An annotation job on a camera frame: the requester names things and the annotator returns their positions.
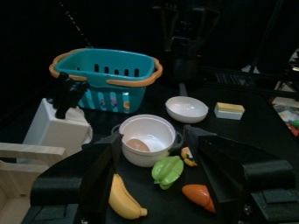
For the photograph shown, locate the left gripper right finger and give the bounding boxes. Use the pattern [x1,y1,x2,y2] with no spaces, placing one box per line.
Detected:
[182,124,295,224]

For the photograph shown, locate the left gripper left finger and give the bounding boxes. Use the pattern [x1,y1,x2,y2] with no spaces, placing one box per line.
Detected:
[29,131,126,217]

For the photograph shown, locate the yellow orange toy food piece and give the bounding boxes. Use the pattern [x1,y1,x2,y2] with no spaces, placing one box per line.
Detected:
[179,146,199,167]

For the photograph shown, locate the yellow toy banana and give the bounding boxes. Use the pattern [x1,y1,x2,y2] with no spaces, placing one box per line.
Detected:
[107,172,150,221]

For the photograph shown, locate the orange toy carrot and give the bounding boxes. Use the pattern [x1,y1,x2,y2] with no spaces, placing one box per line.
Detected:
[182,183,218,214]

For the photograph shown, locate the orange round toy food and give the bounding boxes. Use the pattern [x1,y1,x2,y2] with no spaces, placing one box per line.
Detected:
[126,137,152,153]

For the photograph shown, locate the white toy knife block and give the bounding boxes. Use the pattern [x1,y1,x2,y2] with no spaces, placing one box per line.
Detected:
[16,97,95,165]

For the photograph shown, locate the wooden toy crate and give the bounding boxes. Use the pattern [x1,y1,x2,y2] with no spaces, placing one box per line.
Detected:
[0,142,68,224]

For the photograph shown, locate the green toy leaf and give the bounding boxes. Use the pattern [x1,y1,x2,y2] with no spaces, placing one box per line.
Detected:
[151,155,186,191]

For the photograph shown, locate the yellow white toy butter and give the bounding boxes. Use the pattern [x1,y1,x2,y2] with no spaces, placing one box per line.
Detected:
[212,101,247,122]

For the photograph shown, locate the colourful floor clutter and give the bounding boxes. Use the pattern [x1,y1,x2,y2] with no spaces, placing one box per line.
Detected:
[276,108,299,138]

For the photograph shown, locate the white toy pot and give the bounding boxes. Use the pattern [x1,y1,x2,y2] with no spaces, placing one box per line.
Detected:
[111,114,184,169]

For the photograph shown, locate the white toy frying pan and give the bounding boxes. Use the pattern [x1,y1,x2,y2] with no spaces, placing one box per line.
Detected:
[164,82,211,124]

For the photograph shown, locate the white text label sticker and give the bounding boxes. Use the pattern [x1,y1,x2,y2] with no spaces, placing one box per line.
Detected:
[212,72,251,88]

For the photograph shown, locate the black handled toy knife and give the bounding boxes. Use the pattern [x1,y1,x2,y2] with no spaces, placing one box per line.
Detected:
[49,71,73,103]

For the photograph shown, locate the teal basket orange handles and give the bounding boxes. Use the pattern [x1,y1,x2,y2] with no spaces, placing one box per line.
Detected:
[48,47,164,115]

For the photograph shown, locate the thin white cord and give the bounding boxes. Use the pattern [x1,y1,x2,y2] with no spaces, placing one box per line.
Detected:
[57,0,94,49]

